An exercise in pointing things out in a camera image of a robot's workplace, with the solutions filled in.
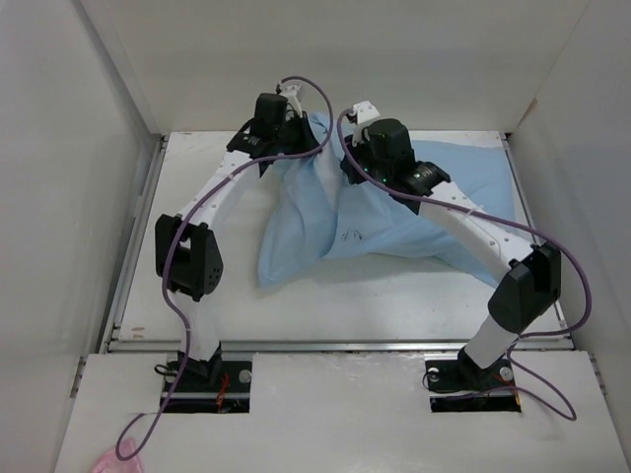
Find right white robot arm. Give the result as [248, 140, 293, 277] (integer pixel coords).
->
[340, 101, 561, 393]

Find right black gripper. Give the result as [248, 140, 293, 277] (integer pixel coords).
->
[339, 131, 391, 186]

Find aluminium front rail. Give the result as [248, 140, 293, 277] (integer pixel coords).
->
[106, 338, 575, 353]

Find pink plastic bag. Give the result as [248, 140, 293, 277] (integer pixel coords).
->
[91, 438, 144, 473]

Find white pillow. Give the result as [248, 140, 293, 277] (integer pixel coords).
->
[315, 145, 343, 209]

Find light blue pillowcase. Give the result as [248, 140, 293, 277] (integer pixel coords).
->
[257, 137, 515, 288]

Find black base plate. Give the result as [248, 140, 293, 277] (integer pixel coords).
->
[425, 360, 515, 394]
[175, 358, 252, 397]

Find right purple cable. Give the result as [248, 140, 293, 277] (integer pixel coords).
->
[337, 106, 596, 423]

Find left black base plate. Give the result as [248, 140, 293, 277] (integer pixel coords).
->
[175, 358, 252, 397]

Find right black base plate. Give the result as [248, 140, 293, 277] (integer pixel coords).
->
[425, 360, 515, 394]

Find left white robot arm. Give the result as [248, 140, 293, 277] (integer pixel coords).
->
[154, 83, 318, 391]

